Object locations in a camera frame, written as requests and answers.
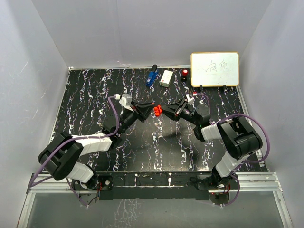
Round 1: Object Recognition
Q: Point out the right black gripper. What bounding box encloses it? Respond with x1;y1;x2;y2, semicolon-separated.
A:
160;98;200;126

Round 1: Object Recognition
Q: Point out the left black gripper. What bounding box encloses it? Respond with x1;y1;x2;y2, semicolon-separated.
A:
117;101;155;135

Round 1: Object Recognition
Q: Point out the red round case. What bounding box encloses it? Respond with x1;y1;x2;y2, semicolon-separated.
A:
153;105;162;117

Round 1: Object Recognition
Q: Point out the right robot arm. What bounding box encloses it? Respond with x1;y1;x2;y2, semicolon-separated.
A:
160;98;263;189

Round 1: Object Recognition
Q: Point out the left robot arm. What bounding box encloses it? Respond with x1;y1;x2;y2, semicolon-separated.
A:
38;102;155;190

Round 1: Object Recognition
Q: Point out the white rectangular box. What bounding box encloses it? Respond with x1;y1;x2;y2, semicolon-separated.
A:
159;70;173;87

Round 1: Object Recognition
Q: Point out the blue stapler tool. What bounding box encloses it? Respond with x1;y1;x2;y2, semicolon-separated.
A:
146;64;158;87

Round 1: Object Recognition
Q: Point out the red cap black bottle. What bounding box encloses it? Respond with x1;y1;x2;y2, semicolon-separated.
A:
180;69;188;81

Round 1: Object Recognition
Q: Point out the white dry-erase board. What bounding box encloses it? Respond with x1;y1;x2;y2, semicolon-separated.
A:
190;52;239;87

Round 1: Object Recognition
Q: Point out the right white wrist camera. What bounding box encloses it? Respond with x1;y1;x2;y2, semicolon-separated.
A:
185;92;197;105

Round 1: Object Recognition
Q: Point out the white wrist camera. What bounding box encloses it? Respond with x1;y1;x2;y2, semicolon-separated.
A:
185;92;197;105
114;93;132;111

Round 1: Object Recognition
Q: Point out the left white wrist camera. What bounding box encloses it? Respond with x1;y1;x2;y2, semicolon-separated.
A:
114;93;132;111

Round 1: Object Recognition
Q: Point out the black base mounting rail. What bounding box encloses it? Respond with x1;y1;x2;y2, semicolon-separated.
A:
72;171;238;205

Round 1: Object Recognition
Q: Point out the aluminium frame rail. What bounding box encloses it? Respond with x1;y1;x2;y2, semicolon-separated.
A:
18;171;293;228

